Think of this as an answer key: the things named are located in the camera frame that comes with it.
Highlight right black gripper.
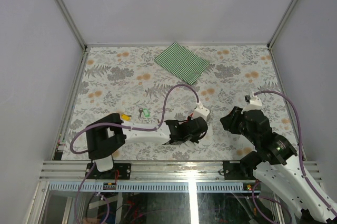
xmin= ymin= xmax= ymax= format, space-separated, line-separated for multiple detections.
xmin=219 ymin=105 xmax=258 ymax=144

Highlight key with yellow tag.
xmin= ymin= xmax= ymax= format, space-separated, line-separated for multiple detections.
xmin=121 ymin=113 xmax=132 ymax=121

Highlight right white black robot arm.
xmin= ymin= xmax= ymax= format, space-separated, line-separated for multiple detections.
xmin=220 ymin=106 xmax=336 ymax=223

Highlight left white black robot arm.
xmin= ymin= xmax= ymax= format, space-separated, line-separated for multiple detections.
xmin=85 ymin=113 xmax=208 ymax=179

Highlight key with green tag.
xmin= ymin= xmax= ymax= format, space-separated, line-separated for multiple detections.
xmin=138 ymin=108 xmax=150 ymax=118

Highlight green striped folded cloth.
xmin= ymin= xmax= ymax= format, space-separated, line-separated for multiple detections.
xmin=154 ymin=42 xmax=210 ymax=85

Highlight floral table mat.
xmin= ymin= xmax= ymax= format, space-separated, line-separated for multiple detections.
xmin=62 ymin=45 xmax=298 ymax=161

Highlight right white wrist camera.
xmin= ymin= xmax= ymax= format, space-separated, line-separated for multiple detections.
xmin=243 ymin=93 xmax=263 ymax=112

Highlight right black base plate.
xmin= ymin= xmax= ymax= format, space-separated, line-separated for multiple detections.
xmin=218 ymin=161 xmax=245 ymax=181

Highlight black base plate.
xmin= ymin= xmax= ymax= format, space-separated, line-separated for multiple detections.
xmin=218 ymin=161 xmax=245 ymax=181
xmin=85 ymin=163 xmax=131 ymax=180

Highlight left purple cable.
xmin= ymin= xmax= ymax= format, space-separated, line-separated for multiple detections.
xmin=70 ymin=84 xmax=200 ymax=155

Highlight purple cable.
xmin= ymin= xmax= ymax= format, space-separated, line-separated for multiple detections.
xmin=70 ymin=84 xmax=200 ymax=155
xmin=254 ymin=90 xmax=332 ymax=214

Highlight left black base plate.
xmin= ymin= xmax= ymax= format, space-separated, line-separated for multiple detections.
xmin=85 ymin=163 xmax=131 ymax=180

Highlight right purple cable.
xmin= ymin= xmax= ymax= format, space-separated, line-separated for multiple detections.
xmin=254 ymin=90 xmax=332 ymax=214

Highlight aluminium frame profiles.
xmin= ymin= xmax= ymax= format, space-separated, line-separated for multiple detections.
xmin=58 ymin=0 xmax=291 ymax=159

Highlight aluminium mounting rail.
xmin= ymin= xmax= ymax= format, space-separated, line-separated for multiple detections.
xmin=39 ymin=160 xmax=323 ymax=181

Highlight blue slotted cable duct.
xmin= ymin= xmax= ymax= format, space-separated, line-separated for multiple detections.
xmin=49 ymin=181 xmax=247 ymax=193

